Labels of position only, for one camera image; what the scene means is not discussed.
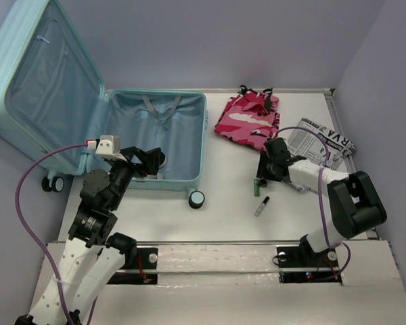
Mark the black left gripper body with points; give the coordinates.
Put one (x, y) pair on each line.
(123, 172)

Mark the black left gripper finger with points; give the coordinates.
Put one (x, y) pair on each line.
(157, 176)
(151, 159)

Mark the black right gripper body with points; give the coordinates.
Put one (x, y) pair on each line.
(279, 179)

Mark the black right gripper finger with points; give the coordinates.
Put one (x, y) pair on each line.
(268, 174)
(261, 169)

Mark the green tube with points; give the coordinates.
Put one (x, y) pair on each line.
(256, 188)

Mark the newspaper print garment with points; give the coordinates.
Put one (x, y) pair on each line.
(303, 143)

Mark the clear tube with black cap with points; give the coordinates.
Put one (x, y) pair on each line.
(261, 206)

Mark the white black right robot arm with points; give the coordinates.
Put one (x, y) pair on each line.
(355, 206)

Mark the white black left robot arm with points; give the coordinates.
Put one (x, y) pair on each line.
(92, 252)

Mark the pink camouflage folded garment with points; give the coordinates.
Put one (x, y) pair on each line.
(250, 118)

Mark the light blue open suitcase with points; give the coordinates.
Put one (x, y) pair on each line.
(52, 98)

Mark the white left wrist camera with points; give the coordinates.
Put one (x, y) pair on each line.
(108, 146)

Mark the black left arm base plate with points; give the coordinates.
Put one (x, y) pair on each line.
(140, 271)

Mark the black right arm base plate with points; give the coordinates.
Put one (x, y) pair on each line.
(322, 267)

